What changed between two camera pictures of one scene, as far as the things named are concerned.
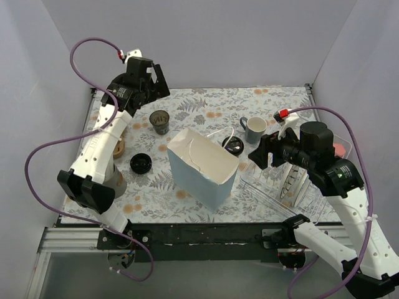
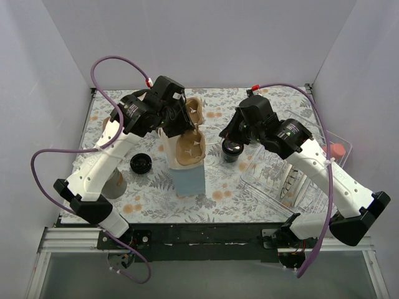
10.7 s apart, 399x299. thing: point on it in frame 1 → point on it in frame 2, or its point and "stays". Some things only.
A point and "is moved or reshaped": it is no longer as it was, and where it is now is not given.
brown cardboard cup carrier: (120, 149) is moved or reshaped
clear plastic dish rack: (264, 177) stays
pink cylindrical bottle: (339, 150) stays
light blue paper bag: (202, 169) is moved or reshaped
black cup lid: (141, 163) stays
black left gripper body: (151, 86) → (179, 125)
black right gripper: (271, 149) → (232, 131)
